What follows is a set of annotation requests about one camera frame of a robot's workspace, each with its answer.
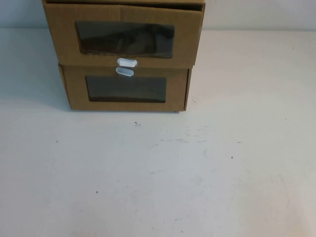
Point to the cardboard shoe box sleeve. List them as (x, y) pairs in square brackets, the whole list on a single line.
[(186, 89), (148, 1)]

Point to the shoe-filled cardboard drawer with window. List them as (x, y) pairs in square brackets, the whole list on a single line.
[(61, 37)]

